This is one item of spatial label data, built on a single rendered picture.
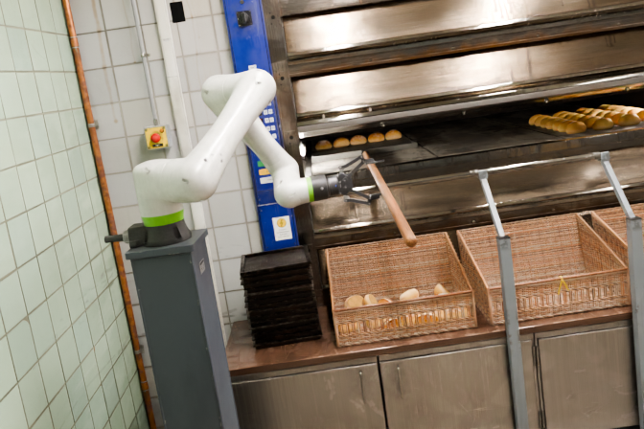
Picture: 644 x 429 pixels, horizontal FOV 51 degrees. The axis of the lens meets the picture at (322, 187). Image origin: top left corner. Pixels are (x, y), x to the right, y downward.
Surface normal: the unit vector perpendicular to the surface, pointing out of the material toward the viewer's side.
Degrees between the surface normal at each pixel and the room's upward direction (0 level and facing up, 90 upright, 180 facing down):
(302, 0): 90
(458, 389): 90
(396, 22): 70
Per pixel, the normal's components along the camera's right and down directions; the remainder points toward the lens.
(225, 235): 0.02, 0.17
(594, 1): -0.03, -0.17
